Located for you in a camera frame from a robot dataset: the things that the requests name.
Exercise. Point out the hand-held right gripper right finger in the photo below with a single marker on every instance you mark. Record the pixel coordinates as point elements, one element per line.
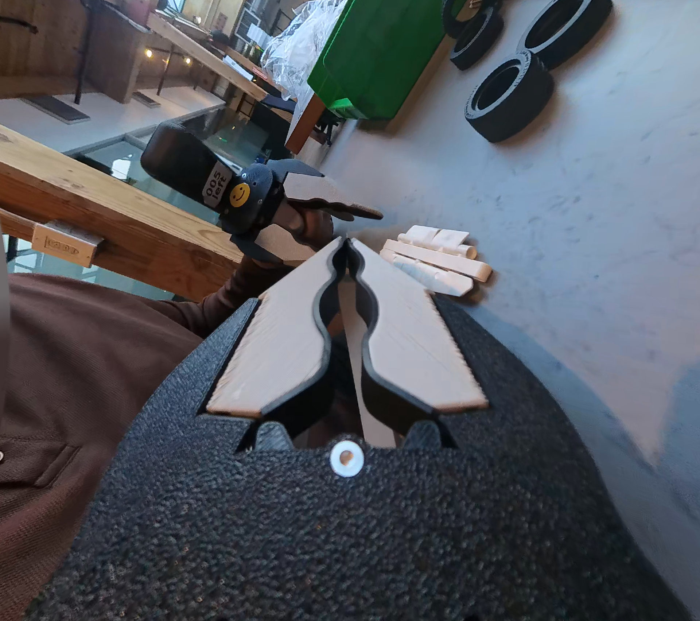
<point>426,353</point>

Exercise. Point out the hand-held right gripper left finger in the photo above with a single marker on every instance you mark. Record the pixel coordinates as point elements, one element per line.
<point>268,358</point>

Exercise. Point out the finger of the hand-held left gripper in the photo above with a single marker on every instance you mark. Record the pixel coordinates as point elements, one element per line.
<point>328,191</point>
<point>284,249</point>

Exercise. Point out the white curved toy beam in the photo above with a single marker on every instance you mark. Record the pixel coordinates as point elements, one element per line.
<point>432,279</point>

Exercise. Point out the white hinged brick assembly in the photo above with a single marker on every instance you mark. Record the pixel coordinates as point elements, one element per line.
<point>437,243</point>

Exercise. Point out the grey desk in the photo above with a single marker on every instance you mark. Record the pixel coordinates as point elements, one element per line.
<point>547,221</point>

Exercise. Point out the person's left hand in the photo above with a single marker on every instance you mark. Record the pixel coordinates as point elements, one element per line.
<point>311,227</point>

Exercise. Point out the glass railing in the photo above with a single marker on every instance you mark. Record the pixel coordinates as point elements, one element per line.
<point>109,156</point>

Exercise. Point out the white table with brown edge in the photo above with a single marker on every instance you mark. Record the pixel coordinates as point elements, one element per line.
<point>306,123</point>

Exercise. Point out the wooden table leg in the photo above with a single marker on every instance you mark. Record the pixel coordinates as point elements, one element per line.
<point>109,205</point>

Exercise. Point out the small wooden block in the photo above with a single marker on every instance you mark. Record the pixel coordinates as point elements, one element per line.
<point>65,243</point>

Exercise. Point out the clear plastic bags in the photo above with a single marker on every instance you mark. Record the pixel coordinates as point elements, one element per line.
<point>301,41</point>

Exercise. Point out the green plastic bin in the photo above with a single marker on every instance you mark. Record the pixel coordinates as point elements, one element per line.
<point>394,19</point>

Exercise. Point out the black toy tyre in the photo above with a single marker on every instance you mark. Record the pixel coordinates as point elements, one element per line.
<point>451,3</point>
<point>519,126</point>
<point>599,3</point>
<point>473,62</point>

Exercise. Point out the wooden post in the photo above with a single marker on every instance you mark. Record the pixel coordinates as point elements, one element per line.
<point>219,63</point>

